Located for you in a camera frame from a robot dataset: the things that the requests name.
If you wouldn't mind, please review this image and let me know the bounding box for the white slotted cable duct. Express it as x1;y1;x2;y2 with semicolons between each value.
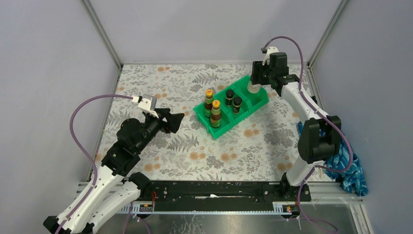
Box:
131;200;293;216

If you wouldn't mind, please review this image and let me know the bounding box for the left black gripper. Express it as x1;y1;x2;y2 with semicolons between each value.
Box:
136;109;186;154

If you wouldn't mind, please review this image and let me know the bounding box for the floral table mat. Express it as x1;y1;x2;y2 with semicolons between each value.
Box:
95;64;299;181

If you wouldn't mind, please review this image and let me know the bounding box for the blue patterned cloth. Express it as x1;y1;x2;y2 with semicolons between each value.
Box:
297;121;369;197

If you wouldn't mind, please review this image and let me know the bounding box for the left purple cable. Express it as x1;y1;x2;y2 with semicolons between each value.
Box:
53;94;152;234

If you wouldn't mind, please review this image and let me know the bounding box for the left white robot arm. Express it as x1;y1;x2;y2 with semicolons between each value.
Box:
43;108;185;234

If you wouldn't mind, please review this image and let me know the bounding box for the green bin near section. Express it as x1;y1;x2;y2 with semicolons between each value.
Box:
193;97;234;139

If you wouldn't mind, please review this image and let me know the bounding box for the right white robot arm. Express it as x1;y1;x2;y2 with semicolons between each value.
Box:
247;47;341;201

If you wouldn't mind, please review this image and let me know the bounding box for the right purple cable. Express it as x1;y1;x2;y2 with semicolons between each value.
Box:
261;36;354;234

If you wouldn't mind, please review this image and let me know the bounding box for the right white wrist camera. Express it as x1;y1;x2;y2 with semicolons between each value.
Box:
261;46;279;66

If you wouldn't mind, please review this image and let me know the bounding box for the small black cap spice jar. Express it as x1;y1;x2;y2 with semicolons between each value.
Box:
225;89;235;107

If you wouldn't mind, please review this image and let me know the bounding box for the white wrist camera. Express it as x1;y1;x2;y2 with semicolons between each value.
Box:
131;95;159;118
261;46;279;66

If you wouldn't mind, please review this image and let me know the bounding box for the green cap chili sauce bottle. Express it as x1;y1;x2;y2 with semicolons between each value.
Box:
210;100;222;128

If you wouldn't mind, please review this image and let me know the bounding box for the purple cable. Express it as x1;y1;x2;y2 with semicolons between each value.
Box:
53;94;152;234
261;36;354;234

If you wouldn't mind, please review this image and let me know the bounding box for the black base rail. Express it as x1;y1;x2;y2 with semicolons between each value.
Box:
137;180;312;210

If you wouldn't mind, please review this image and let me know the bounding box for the large clear black lid jar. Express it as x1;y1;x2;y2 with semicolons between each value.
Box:
247;82;261;94

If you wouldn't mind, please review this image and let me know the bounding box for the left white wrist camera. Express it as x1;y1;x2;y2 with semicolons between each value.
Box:
131;95;159;118

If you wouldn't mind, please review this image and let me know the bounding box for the yellow cap sauce bottle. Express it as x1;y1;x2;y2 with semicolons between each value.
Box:
204;89;214;118

